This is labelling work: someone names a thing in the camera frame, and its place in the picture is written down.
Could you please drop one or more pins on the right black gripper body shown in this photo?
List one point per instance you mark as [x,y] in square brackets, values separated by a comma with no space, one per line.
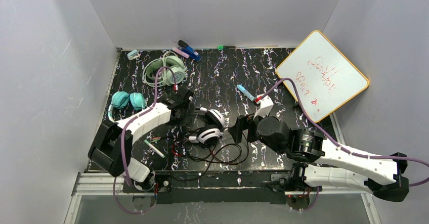
[242,128]

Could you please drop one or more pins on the mint green gaming headphones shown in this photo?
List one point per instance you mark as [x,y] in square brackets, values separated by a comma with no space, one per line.
[165,71]

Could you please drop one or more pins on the black and white headphones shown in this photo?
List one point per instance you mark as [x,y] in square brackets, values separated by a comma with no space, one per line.
[206,136]

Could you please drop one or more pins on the teal cat ear headphones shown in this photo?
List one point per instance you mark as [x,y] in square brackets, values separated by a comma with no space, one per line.
[120,100]

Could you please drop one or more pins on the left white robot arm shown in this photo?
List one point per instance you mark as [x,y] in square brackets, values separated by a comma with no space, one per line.
[112,146]

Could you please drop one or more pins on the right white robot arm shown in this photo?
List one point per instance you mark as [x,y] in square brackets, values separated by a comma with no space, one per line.
[319,162]

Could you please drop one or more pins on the light blue marker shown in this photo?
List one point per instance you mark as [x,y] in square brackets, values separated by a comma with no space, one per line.
[244,91]

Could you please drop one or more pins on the green capped white marker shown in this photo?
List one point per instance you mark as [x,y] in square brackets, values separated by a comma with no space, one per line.
[156,150]

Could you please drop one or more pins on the pink highlighter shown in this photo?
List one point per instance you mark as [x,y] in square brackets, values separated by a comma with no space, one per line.
[181,53]

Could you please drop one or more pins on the blue stapler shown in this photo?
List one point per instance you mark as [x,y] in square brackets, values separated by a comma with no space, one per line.
[184,47]

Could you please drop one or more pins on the small light blue eraser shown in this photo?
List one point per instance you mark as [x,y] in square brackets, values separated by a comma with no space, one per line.
[133,54]

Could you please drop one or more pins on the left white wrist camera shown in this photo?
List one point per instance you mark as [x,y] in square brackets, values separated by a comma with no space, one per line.
[183,95]

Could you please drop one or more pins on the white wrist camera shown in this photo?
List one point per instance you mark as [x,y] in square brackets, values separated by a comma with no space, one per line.
[183,95]
[263,106]

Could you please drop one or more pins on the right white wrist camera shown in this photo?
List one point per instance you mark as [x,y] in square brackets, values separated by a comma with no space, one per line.
[263,106]

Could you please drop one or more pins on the white board orange frame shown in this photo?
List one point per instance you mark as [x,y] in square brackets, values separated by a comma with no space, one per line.
[323,77]

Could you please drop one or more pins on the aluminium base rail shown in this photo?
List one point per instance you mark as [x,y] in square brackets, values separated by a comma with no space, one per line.
[197,192]

